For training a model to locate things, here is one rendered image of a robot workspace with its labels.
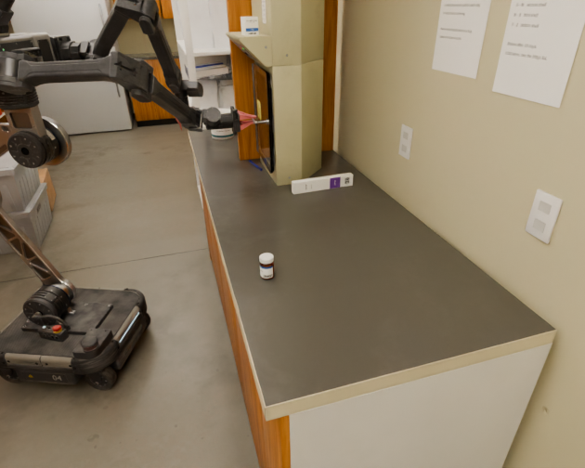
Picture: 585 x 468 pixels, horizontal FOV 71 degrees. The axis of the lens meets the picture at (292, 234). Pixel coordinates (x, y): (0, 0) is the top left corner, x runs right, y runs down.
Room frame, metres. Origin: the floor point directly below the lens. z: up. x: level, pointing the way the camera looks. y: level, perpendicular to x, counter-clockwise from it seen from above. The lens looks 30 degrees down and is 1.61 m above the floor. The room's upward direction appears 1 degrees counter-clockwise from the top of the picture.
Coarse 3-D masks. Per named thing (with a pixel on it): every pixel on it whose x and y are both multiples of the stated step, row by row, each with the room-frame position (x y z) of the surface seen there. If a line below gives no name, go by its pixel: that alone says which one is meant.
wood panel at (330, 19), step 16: (240, 0) 1.94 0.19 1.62; (336, 0) 2.06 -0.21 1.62; (240, 16) 1.94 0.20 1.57; (336, 16) 2.06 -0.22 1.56; (336, 32) 2.06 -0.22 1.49; (240, 64) 1.93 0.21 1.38; (240, 80) 1.93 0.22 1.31; (240, 96) 1.93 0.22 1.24; (240, 144) 1.93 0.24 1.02; (240, 160) 1.92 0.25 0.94
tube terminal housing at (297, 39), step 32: (256, 0) 1.80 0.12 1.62; (288, 0) 1.61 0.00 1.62; (320, 0) 1.77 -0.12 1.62; (288, 32) 1.61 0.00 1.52; (320, 32) 1.77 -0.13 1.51; (288, 64) 1.61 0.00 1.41; (320, 64) 1.77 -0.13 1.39; (288, 96) 1.61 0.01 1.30; (320, 96) 1.78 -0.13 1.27; (288, 128) 1.61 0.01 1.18; (320, 128) 1.78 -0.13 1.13; (288, 160) 1.61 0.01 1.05; (320, 160) 1.79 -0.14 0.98
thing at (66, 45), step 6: (60, 36) 1.80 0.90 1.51; (66, 36) 1.83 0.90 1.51; (60, 42) 1.79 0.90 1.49; (66, 42) 1.79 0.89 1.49; (72, 42) 1.81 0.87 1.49; (60, 48) 1.77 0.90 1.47; (66, 48) 1.77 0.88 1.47; (72, 48) 1.78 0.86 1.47; (78, 48) 1.78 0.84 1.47; (60, 54) 1.77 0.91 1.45; (66, 54) 1.77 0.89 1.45; (72, 54) 1.77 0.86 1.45; (78, 54) 1.77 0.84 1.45; (60, 60) 1.77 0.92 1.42; (66, 60) 1.78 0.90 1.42
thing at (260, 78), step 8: (256, 64) 1.82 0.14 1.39; (256, 72) 1.80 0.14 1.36; (264, 72) 1.64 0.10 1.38; (256, 80) 1.81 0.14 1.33; (264, 80) 1.65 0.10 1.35; (256, 88) 1.82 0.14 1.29; (264, 88) 1.65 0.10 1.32; (256, 96) 1.83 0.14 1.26; (264, 96) 1.66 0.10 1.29; (256, 104) 1.84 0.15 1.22; (264, 104) 1.67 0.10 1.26; (256, 112) 1.86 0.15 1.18; (264, 112) 1.68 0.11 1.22; (264, 128) 1.70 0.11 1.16; (264, 136) 1.71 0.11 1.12; (264, 144) 1.72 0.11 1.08; (264, 152) 1.73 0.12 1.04; (264, 160) 1.74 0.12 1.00; (272, 168) 1.60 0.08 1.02
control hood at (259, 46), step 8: (232, 32) 1.81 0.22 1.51; (240, 32) 1.80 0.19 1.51; (232, 40) 1.81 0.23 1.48; (240, 40) 1.56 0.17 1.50; (248, 40) 1.57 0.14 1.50; (256, 40) 1.58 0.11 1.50; (264, 40) 1.59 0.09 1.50; (248, 48) 1.57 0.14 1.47; (256, 48) 1.58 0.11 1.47; (264, 48) 1.58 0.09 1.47; (256, 56) 1.58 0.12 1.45; (264, 56) 1.58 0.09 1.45; (264, 64) 1.59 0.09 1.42
